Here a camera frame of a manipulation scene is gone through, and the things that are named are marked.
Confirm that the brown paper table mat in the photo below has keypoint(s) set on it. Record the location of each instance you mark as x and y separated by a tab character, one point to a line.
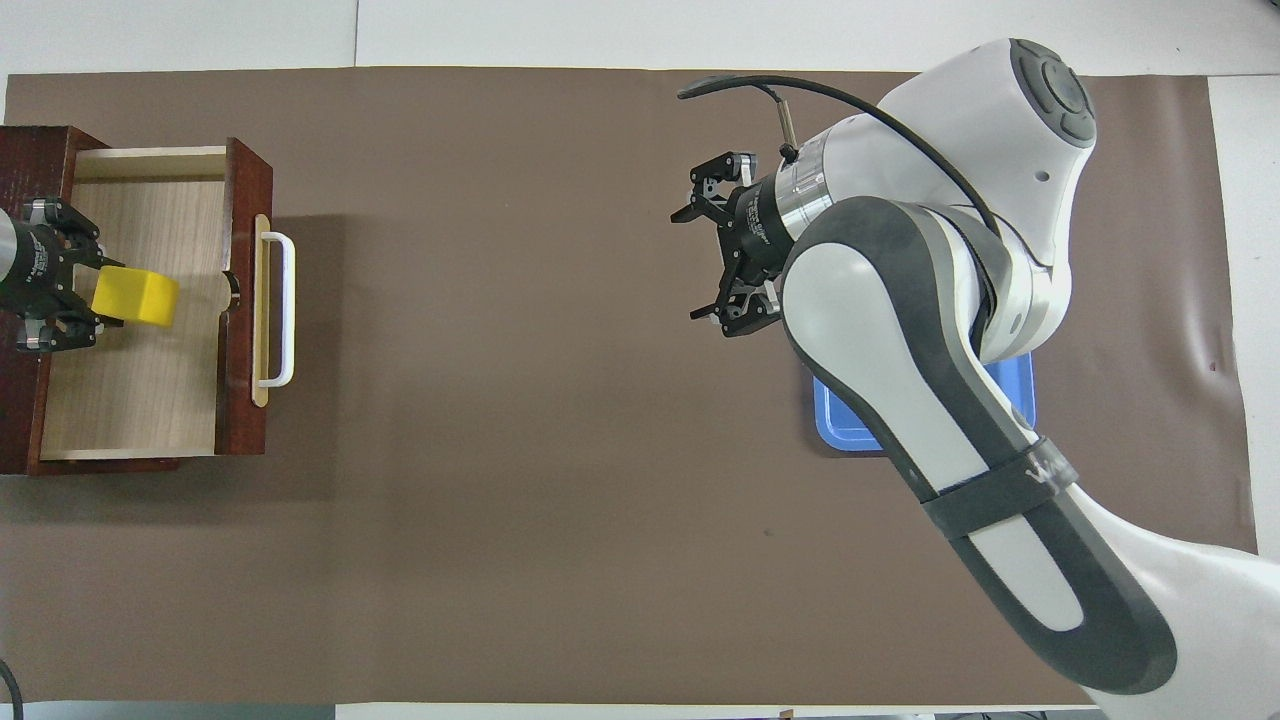
500	450

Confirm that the wooden drawer with dark front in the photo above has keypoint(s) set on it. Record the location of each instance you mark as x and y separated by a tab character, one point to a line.
140	390

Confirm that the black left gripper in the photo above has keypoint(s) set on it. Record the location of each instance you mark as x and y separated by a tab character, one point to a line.
35	270

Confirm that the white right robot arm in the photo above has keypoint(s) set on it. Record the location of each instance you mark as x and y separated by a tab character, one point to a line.
900	330

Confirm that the blue plastic tray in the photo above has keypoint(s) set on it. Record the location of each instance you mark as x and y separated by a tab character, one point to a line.
850	425

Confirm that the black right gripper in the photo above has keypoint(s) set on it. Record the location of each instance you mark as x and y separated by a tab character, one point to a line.
760	235

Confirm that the yellow cube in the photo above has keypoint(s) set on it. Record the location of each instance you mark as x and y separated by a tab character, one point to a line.
135	297

